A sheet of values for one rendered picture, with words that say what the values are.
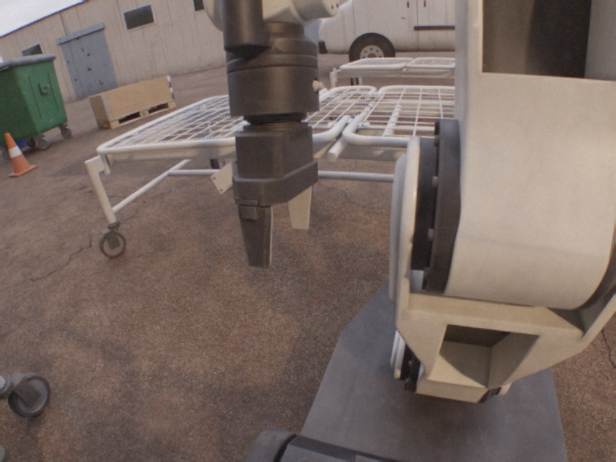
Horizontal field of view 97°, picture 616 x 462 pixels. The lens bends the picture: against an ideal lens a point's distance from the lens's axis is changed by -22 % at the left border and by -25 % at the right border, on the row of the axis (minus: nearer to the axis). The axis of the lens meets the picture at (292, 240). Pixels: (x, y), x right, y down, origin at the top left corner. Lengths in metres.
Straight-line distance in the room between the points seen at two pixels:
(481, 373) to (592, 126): 0.35
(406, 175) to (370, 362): 0.52
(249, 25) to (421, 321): 0.29
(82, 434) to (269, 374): 0.53
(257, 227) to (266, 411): 0.62
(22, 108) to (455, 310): 5.87
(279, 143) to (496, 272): 0.20
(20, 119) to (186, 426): 5.56
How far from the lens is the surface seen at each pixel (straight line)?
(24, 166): 4.74
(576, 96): 0.24
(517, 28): 0.29
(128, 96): 5.80
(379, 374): 0.70
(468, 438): 0.66
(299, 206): 0.41
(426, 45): 6.62
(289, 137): 0.32
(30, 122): 5.95
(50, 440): 1.09
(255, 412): 0.87
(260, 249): 0.32
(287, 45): 0.31
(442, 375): 0.49
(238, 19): 0.29
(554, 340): 0.34
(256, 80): 0.31
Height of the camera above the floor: 0.74
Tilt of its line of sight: 32 degrees down
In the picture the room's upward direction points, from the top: 8 degrees counter-clockwise
